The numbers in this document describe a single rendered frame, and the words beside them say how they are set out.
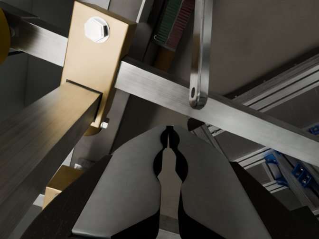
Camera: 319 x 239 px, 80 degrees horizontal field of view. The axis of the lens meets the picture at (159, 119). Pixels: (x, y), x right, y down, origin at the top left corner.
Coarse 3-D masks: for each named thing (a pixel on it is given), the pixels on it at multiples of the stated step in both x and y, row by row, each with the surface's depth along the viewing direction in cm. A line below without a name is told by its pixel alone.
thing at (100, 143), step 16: (112, 0) 29; (128, 0) 29; (160, 0) 29; (128, 16) 30; (144, 32) 31; (144, 48) 33; (128, 96) 37; (112, 112) 38; (112, 128) 40; (80, 144) 42; (96, 144) 42; (112, 144) 42; (80, 160) 43; (96, 160) 44
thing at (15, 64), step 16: (0, 0) 30; (16, 0) 33; (32, 0) 37; (0, 64) 35; (16, 64) 39; (0, 80) 37; (16, 80) 41; (0, 96) 38; (16, 96) 43; (0, 112) 40; (16, 112) 45
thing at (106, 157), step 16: (80, 176) 8; (96, 176) 8; (64, 192) 7; (80, 192) 7; (48, 208) 7; (64, 208) 7; (80, 208) 7; (32, 224) 6; (48, 224) 6; (64, 224) 6
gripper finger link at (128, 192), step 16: (160, 128) 12; (128, 144) 10; (144, 144) 10; (160, 144) 10; (112, 160) 9; (128, 160) 9; (144, 160) 9; (160, 160) 10; (112, 176) 8; (128, 176) 8; (144, 176) 8; (96, 192) 7; (112, 192) 7; (128, 192) 7; (144, 192) 7; (160, 192) 7; (96, 208) 7; (112, 208) 7; (128, 208) 7; (144, 208) 7; (80, 224) 6; (96, 224) 6; (112, 224) 6; (128, 224) 6; (144, 224) 6
